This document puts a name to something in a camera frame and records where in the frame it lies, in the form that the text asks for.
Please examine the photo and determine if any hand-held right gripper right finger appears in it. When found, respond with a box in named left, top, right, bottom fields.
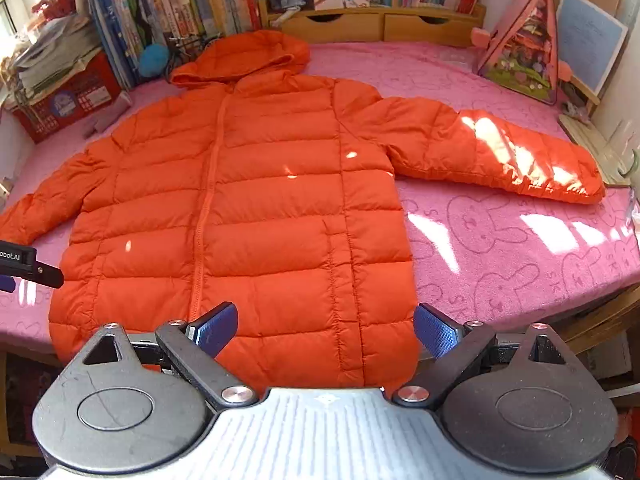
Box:
left=391, top=302, right=568, bottom=406

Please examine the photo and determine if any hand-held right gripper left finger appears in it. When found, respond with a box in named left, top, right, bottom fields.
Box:
left=82, top=301, right=258, bottom=408

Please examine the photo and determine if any orange puffer jacket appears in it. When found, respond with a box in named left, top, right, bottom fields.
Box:
left=0, top=30, right=607, bottom=392

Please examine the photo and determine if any pink bunny-print blanket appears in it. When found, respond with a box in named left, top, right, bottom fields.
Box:
left=0, top=42, right=640, bottom=361

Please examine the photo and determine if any red plastic crate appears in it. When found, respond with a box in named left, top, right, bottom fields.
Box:
left=12, top=50, right=124, bottom=144

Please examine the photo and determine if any grey knit glove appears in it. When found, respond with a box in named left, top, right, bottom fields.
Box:
left=82, top=92, right=134, bottom=139

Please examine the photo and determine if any stack of papers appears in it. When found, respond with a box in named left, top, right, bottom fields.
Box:
left=10, top=15, right=104, bottom=99

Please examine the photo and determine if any blue plush ball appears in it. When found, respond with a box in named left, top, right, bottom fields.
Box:
left=139, top=42, right=171, bottom=75

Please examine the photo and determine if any black miniature bicycle model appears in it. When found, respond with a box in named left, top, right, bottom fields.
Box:
left=165, top=30, right=224, bottom=79

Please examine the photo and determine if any pink triangular toy house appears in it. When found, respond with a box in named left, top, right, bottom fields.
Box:
left=470, top=0, right=574, bottom=107

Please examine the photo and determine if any row of thick books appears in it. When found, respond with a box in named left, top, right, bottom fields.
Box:
left=90, top=0, right=264, bottom=91

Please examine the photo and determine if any wooden desk organizer with drawers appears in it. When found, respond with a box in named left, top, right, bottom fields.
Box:
left=257, top=0, right=488, bottom=47

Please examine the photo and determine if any blue framed board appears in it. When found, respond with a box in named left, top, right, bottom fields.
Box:
left=555, top=0, right=630, bottom=97

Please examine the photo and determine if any white charging cable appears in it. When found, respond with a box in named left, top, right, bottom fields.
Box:
left=270, top=5, right=306, bottom=29

